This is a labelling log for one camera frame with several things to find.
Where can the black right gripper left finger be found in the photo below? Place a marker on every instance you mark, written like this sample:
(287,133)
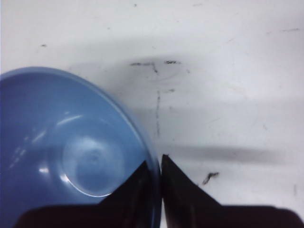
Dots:
(127,207)

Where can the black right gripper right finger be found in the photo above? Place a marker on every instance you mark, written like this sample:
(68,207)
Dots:
(188,206)

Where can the light blue bowl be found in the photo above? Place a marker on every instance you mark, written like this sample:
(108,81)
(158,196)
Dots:
(64,141)

